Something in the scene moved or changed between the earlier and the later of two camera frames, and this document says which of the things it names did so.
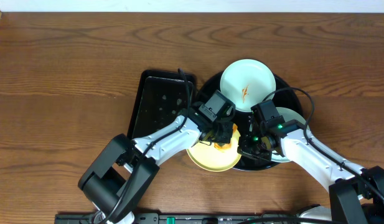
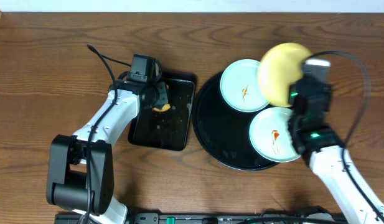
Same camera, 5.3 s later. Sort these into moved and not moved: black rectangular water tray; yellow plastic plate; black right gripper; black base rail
Moved: black right gripper; yellow plastic plate
Not moved: black base rail; black rectangular water tray
